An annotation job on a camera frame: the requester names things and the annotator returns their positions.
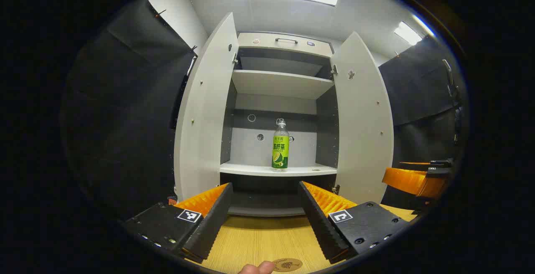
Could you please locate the grey cabinet door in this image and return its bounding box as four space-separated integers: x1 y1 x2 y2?
173 12 239 202
330 31 395 205

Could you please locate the green label plastic bottle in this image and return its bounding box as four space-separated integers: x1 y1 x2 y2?
272 118 290 172

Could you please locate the grey cabinet drawer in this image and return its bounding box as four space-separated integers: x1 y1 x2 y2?
237 32 335 57

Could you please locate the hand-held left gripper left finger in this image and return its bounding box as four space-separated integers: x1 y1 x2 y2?
121 182 234 264

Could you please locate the black backdrop cloth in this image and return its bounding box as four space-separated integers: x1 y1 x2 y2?
63 0 466 220

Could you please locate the round cork coaster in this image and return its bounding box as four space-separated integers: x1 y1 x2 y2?
272 258 303 273

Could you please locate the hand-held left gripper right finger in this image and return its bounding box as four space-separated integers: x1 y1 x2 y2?
298 181 412 265

